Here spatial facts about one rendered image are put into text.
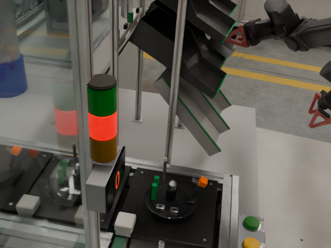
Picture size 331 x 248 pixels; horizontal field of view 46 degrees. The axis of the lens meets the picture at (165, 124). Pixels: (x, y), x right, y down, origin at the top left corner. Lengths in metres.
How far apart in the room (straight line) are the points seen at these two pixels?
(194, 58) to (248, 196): 0.46
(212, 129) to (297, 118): 2.23
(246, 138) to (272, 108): 1.99
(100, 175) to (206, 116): 0.62
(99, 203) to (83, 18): 0.33
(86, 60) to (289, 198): 0.88
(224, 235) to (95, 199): 0.40
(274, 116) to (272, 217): 2.21
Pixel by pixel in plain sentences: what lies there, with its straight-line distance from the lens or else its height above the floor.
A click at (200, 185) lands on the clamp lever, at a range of 0.97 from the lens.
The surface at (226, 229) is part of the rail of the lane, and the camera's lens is 1.02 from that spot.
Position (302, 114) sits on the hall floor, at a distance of 3.52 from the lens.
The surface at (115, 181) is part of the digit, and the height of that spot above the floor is 1.21.
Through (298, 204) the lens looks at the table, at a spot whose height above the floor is 0.86.
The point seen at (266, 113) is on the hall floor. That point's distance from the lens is 3.40.
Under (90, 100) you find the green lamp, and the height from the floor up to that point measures 1.39.
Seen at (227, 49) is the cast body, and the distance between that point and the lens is 1.23.
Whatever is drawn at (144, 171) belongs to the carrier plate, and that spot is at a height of 0.97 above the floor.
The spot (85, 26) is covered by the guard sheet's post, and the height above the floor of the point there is 1.51.
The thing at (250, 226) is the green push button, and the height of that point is 0.97.
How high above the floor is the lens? 1.72
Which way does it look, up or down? 34 degrees down
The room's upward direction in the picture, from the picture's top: 5 degrees clockwise
